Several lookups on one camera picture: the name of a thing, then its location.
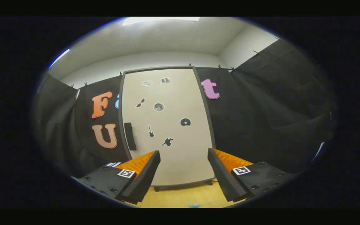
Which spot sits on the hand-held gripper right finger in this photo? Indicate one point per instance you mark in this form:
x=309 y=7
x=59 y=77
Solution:
x=223 y=178

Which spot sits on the white light blue packet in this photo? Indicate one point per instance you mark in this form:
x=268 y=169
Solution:
x=194 y=205

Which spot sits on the beige cabinet door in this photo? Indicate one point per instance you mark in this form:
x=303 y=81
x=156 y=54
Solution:
x=173 y=156

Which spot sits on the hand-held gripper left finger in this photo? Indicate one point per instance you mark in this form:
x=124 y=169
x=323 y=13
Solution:
x=145 y=178

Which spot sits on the black backdrop cloth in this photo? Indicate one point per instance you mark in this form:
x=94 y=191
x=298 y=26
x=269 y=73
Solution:
x=261 y=109

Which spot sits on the dark blue book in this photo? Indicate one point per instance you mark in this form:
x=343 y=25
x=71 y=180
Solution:
x=113 y=164

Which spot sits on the grey cabinet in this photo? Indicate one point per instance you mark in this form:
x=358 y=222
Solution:
x=180 y=185

